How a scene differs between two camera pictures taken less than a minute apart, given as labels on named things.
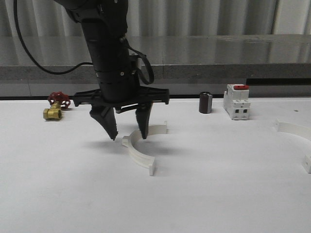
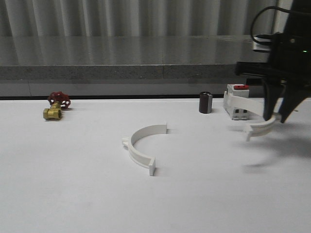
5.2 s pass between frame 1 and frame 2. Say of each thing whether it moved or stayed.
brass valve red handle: stayed
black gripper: moved
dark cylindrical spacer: stayed
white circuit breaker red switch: stayed
